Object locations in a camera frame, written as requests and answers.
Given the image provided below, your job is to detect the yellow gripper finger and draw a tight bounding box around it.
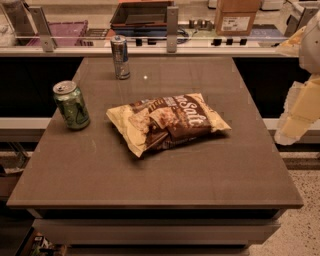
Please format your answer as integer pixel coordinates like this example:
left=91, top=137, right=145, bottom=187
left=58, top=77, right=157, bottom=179
left=274, top=75, right=320, bottom=145

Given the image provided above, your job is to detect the silver blue redbull can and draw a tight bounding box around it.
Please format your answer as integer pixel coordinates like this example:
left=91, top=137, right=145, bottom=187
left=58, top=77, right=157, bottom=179
left=110, top=35, right=130, bottom=80

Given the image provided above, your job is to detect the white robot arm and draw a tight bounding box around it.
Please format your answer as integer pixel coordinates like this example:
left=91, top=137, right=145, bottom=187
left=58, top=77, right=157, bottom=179
left=274, top=11, right=320, bottom=145

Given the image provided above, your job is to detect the green soda can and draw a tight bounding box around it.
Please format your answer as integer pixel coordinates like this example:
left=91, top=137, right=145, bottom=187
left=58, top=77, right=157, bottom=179
left=53, top=80, right=90, bottom=130

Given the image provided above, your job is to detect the cardboard box with label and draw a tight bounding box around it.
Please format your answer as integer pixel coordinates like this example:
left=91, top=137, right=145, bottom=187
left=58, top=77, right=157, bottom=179
left=214, top=0, right=260, bottom=36

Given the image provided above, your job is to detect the brown table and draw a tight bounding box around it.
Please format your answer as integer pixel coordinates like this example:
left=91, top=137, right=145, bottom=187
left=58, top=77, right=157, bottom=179
left=8, top=57, right=303, bottom=255

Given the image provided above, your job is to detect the brown yellow chip bag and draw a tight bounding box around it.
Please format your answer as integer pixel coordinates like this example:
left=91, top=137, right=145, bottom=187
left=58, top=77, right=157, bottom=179
left=106, top=93, right=231, bottom=157

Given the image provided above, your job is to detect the dark tray bin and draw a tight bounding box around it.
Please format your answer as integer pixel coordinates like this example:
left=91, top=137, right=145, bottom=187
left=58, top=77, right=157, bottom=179
left=110, top=0, right=174, bottom=27

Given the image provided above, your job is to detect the purple plastic crate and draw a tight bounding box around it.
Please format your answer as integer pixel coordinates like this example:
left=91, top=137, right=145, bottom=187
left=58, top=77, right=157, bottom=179
left=26, top=19, right=90, bottom=47

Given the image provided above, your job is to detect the metal railing post right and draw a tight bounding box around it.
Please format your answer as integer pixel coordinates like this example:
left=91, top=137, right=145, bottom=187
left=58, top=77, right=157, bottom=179
left=284, top=7, right=318, bottom=37

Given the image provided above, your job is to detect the metal railing post left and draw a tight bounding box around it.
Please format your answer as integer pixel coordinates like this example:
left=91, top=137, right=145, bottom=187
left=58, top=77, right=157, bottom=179
left=29, top=6, right=56, bottom=52

